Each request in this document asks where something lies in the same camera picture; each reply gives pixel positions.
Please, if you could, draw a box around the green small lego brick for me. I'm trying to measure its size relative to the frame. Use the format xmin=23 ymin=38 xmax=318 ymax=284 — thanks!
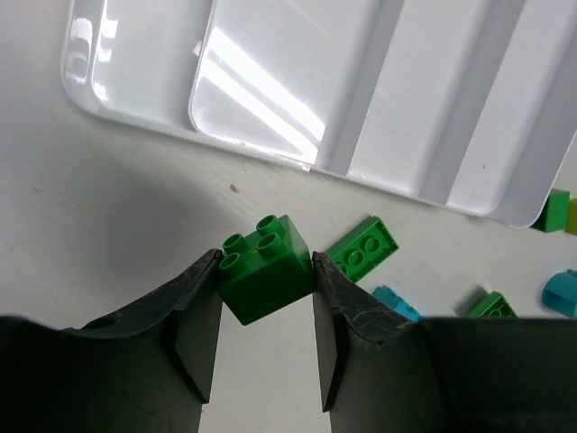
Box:
xmin=468 ymin=291 xmax=517 ymax=318

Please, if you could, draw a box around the green square lego brick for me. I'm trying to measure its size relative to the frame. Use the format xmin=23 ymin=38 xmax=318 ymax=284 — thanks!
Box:
xmin=217 ymin=215 xmax=315 ymax=326

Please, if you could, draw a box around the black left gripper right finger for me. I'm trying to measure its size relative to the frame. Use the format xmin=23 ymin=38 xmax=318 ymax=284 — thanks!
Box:
xmin=312 ymin=253 xmax=576 ymax=432

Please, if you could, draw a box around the white divided plastic tray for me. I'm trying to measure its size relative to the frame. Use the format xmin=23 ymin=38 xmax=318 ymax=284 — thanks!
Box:
xmin=61 ymin=1 xmax=576 ymax=227

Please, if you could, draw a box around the blue rounded lego brick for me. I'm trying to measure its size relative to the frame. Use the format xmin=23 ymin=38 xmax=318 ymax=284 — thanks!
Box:
xmin=541 ymin=270 xmax=576 ymax=318

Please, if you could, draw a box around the lime lego brick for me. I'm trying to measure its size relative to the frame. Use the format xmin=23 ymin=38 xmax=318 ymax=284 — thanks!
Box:
xmin=565 ymin=198 xmax=577 ymax=235

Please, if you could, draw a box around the green long lego brick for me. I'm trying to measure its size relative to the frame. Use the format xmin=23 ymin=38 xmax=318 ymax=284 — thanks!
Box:
xmin=325 ymin=216 xmax=398 ymax=282

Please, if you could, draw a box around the teal lego brick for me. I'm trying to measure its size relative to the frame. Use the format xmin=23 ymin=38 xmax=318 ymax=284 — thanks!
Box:
xmin=371 ymin=286 xmax=421 ymax=322

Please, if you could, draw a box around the dark green lego by tray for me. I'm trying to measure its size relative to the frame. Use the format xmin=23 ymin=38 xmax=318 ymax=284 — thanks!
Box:
xmin=531 ymin=189 xmax=570 ymax=233

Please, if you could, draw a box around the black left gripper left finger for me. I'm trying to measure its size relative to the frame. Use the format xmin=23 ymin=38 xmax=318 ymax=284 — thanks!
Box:
xmin=1 ymin=249 xmax=223 ymax=432

